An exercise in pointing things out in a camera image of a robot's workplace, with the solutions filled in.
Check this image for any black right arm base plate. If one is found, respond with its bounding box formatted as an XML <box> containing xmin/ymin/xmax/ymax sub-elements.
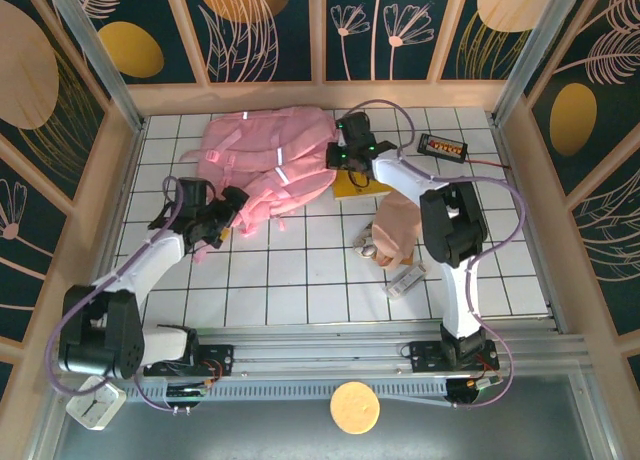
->
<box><xmin>409</xmin><ymin>339</ymin><xmax>500</xmax><ymax>374</ymax></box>

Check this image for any grey slotted cable duct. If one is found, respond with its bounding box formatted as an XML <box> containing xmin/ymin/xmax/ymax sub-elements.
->
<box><xmin>122</xmin><ymin>377</ymin><xmax>451</xmax><ymax>406</ymax></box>

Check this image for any long white box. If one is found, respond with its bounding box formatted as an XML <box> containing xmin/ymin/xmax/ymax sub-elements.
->
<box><xmin>382</xmin><ymin>261</ymin><xmax>429</xmax><ymax>300</ymax></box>

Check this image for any yellow book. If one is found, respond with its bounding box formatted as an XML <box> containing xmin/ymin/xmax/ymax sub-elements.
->
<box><xmin>332</xmin><ymin>169</ymin><xmax>392</xmax><ymax>202</ymax></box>

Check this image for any aluminium mounting rail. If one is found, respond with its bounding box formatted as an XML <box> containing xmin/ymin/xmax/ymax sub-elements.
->
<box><xmin>49</xmin><ymin>323</ymin><xmax>589</xmax><ymax>381</ymax></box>

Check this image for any white square alarm clock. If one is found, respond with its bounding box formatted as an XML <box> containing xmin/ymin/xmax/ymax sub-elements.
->
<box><xmin>64</xmin><ymin>374</ymin><xmax>127</xmax><ymax>431</ymax></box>

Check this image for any black charger board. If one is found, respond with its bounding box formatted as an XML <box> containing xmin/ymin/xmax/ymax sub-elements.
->
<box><xmin>417</xmin><ymin>132</ymin><xmax>470</xmax><ymax>162</ymax></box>

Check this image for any round yellow sponge disc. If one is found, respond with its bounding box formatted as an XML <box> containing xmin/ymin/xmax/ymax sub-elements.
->
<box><xmin>328</xmin><ymin>380</ymin><xmax>382</xmax><ymax>436</ymax></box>

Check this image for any black controller module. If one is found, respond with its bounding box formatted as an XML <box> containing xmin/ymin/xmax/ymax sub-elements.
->
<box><xmin>444</xmin><ymin>374</ymin><xmax>501</xmax><ymax>407</ymax></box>
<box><xmin>164</xmin><ymin>379</ymin><xmax>214</xmax><ymax>407</ymax></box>

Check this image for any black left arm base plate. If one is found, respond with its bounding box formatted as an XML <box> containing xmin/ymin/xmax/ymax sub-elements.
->
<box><xmin>143</xmin><ymin>343</ymin><xmax>235</xmax><ymax>379</ymax></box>

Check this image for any aluminium frame post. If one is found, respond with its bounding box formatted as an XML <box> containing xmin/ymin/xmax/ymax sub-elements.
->
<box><xmin>491</xmin><ymin>0</ymin><xmax>587</xmax><ymax>127</ymax></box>
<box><xmin>42</xmin><ymin>0</ymin><xmax>147</xmax><ymax>132</ymax></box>

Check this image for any pink backpack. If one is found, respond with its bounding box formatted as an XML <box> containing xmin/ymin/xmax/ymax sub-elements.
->
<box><xmin>178</xmin><ymin>104</ymin><xmax>342</xmax><ymax>265</ymax></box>

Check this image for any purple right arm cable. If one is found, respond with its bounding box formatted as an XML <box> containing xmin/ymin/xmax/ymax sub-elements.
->
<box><xmin>344</xmin><ymin>98</ymin><xmax>530</xmax><ymax>410</ymax></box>

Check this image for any thin red wire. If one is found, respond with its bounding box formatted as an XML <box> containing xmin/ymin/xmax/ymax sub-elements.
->
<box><xmin>467</xmin><ymin>155</ymin><xmax>512</xmax><ymax>171</ymax></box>

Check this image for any white black patterned object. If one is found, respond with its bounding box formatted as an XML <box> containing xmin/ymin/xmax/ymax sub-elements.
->
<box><xmin>351</xmin><ymin>223</ymin><xmax>382</xmax><ymax>261</ymax></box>

